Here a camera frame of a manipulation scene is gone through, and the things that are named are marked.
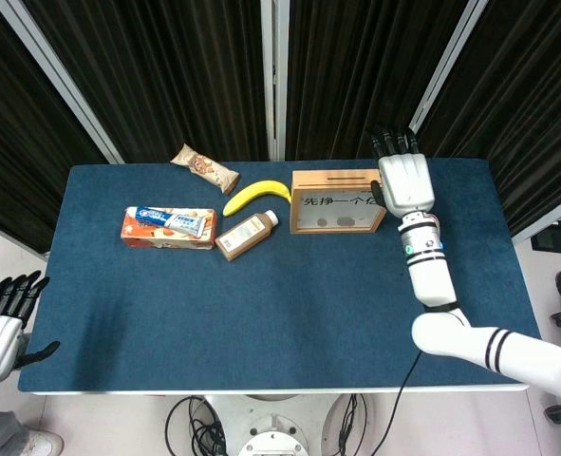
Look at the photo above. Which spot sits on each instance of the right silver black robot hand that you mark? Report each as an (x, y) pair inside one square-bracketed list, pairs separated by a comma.
[(405, 183)]

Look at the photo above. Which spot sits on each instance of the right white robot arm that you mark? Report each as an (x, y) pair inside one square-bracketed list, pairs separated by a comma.
[(432, 280)]

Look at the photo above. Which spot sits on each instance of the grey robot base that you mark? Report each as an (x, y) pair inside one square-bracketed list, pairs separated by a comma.
[(270, 427)]

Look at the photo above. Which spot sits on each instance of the dark curtain panel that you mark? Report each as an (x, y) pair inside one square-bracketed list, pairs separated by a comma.
[(356, 71), (522, 95), (166, 71), (14, 142)]

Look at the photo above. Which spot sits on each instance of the yellow banana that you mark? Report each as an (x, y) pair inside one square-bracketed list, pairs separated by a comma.
[(251, 195)]

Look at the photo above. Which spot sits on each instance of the black keyboard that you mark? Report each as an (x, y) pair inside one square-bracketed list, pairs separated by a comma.
[(557, 237)]

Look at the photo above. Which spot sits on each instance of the brown drink bottle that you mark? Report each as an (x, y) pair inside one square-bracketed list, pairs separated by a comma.
[(244, 235)]

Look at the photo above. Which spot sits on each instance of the beige snack bar wrapper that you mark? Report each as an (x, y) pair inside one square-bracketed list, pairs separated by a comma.
[(206, 168)]

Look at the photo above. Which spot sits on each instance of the orange snack box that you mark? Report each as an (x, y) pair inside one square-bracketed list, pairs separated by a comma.
[(166, 240)]

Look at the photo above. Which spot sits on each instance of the white blue toothpaste tube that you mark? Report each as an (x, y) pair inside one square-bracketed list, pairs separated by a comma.
[(166, 219)]

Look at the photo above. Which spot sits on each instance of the blue table cloth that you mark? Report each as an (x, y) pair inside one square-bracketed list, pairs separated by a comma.
[(213, 309)]

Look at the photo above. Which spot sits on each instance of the wooden coin box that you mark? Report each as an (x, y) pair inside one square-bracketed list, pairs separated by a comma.
[(332, 183)]

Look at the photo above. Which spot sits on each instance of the white partition frame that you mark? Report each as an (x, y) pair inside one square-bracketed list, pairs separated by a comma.
[(546, 218), (57, 76), (274, 76), (443, 71)]

